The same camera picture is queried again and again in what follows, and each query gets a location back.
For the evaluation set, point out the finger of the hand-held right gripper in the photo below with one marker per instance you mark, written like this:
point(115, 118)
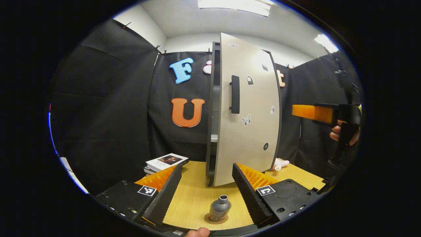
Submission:
point(312, 112)

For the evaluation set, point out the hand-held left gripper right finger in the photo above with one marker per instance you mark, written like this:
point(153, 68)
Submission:
point(248, 194)

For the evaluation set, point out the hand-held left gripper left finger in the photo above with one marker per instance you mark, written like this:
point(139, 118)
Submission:
point(166, 194)

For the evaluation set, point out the silver bottle with colourful label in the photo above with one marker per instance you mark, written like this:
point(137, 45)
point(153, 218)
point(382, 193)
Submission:
point(219, 207)

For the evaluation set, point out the round brown coaster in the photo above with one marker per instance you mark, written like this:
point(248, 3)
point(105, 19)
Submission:
point(207, 219)

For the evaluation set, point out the beige cabinet door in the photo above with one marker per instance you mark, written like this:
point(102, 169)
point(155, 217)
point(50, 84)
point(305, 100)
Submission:
point(256, 138)

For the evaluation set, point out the grey cabinet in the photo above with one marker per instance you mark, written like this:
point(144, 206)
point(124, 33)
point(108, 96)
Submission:
point(212, 98)

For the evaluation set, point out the black cover book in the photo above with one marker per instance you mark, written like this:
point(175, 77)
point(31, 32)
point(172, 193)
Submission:
point(148, 170)

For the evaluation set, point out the white cover book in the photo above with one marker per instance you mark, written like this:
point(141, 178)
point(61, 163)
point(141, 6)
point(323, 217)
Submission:
point(167, 160)

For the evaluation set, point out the small ceiling light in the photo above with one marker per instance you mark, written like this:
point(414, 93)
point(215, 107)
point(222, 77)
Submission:
point(325, 42)

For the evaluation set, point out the black backdrop cloth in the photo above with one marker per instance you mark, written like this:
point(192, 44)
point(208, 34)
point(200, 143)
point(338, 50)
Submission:
point(108, 115)

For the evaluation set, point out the long ceiling light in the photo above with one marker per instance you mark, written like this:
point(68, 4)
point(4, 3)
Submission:
point(235, 7)

